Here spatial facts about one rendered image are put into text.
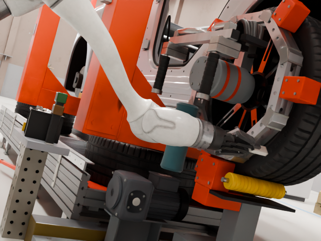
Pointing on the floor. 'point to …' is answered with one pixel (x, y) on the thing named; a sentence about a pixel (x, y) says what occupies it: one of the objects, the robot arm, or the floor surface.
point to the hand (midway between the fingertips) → (257, 149)
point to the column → (23, 193)
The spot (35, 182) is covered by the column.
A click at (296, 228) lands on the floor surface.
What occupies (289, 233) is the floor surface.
